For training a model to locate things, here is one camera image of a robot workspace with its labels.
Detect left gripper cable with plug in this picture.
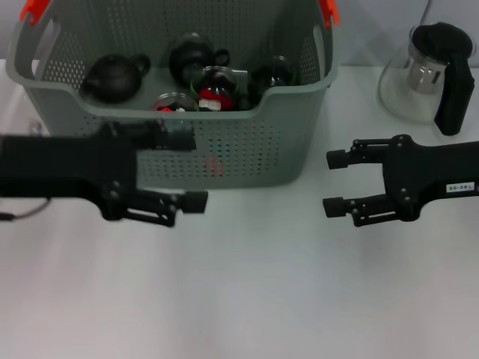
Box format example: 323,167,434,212
0,196,52,222

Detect red sloped toy brick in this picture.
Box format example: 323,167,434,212
204,153,225,177

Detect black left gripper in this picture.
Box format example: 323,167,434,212
0,119,210,229

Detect dark red long toy brick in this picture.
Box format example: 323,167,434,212
199,88,234,110

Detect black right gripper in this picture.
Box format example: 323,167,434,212
322,134,479,228

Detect grey perforated plastic storage bin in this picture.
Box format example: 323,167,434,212
5,0,342,189

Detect dark clay teapot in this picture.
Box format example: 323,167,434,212
81,52,152,104

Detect glass pitcher with black handle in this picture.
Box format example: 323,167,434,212
377,21,475,138

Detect orange bin handle clip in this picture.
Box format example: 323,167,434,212
20,0,52,22
320,0,341,29

